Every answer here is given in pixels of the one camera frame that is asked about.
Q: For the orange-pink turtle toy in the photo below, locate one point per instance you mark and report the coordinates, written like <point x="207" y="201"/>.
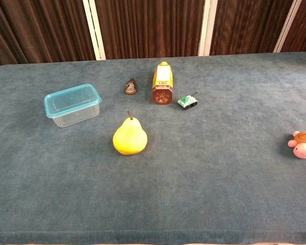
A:
<point x="303" y="148"/>

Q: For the yellow apple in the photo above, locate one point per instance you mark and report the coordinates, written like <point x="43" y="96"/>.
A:
<point x="130" y="137"/>

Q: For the yellow-labelled tea bottle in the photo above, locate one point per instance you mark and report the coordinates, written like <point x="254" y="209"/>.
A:
<point x="162" y="84"/>

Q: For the small green packet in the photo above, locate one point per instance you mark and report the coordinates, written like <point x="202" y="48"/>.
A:
<point x="187" y="101"/>

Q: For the small dark brown figurine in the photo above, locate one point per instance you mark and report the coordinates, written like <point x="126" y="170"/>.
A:
<point x="130" y="87"/>

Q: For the blue table cloth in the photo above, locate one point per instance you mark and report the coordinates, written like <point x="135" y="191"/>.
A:
<point x="193" y="166"/>

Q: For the clear container with blue rim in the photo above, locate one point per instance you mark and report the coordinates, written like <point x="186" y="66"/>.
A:
<point x="71" y="106"/>

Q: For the brown curtain panel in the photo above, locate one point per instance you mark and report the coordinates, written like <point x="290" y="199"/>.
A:
<point x="304" y="30"/>
<point x="247" y="25"/>
<point x="38" y="30"/>
<point x="153" y="28"/>

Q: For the white frame post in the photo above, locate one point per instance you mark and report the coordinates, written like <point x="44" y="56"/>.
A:
<point x="207" y="25"/>
<point x="286" y="25"/>
<point x="94" y="28"/>

